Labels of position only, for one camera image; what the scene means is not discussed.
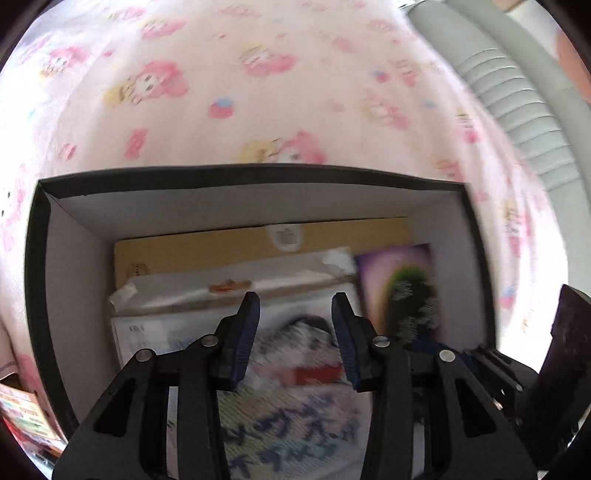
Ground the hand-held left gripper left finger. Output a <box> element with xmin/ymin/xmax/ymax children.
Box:
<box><xmin>52</xmin><ymin>291</ymin><xmax>262</xmax><ymax>480</ymax></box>

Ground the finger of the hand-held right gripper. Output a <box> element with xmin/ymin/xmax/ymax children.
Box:
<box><xmin>478</xmin><ymin>344</ymin><xmax>539</xmax><ymax>385</ymax></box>
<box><xmin>406</xmin><ymin>339</ymin><xmax>525</xmax><ymax>422</ymax></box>

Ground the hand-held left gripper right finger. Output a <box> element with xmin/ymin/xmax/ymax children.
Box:
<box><xmin>331</xmin><ymin>292</ymin><xmax>539</xmax><ymax>480</ymax></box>

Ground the dark rainbow-print book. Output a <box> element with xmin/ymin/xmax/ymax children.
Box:
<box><xmin>355</xmin><ymin>243</ymin><xmax>446</xmax><ymax>344</ymax></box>

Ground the illustrated white book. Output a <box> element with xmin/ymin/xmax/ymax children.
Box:
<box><xmin>111</xmin><ymin>305</ymin><xmax>426</xmax><ymax>480</ymax></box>

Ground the black cardboard box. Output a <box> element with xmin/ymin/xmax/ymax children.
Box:
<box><xmin>25</xmin><ymin>162</ymin><xmax>502</xmax><ymax>446</ymax></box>

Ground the white plastic package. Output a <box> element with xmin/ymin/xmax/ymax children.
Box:
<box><xmin>108</xmin><ymin>247</ymin><xmax>361</xmax><ymax>319</ymax></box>

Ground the brown paper envelope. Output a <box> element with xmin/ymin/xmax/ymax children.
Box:
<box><xmin>114</xmin><ymin>217</ymin><xmax>414</xmax><ymax>289</ymax></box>

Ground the colourful pastel booklet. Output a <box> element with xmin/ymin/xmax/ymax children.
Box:
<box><xmin>0</xmin><ymin>382</ymin><xmax>63</xmax><ymax>455</ymax></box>

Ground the grey ribbed headboard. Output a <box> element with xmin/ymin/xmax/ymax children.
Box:
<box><xmin>406</xmin><ymin>0</ymin><xmax>591</xmax><ymax>195</ymax></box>

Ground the pink printed blanket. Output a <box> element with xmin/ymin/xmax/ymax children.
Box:
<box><xmin>0</xmin><ymin>0</ymin><xmax>555</xmax><ymax>462</ymax></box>

